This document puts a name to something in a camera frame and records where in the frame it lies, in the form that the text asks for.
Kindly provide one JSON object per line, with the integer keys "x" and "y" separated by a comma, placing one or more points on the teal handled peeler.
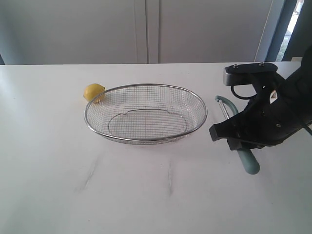
{"x": 247, "y": 158}

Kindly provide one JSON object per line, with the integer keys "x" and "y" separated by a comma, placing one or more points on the yellow lemon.
{"x": 93, "y": 90}

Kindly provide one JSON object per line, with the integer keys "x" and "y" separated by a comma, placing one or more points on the oval wire mesh basket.
{"x": 145, "y": 114}

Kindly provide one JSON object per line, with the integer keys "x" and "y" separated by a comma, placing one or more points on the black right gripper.
{"x": 280, "y": 108}

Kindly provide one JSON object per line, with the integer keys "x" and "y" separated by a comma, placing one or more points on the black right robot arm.
{"x": 277, "y": 107}

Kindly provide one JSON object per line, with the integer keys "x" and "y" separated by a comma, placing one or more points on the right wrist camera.
{"x": 241, "y": 74}

